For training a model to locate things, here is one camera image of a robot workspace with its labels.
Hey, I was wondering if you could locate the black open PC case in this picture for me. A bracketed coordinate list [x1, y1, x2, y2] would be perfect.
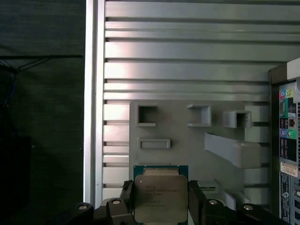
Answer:
[268, 57, 300, 225]

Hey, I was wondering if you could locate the silver CPU green board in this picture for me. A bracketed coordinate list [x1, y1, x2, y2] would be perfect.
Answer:
[133, 165, 189, 224]

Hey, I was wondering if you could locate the grey plastic parts rack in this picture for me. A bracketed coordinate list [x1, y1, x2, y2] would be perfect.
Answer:
[128, 100, 262, 207]

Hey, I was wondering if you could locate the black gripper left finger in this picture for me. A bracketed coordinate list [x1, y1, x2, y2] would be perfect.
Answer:
[76, 179, 136, 225]

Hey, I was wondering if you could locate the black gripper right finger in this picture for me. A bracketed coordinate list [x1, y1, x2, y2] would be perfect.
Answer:
[188, 179, 292, 225]

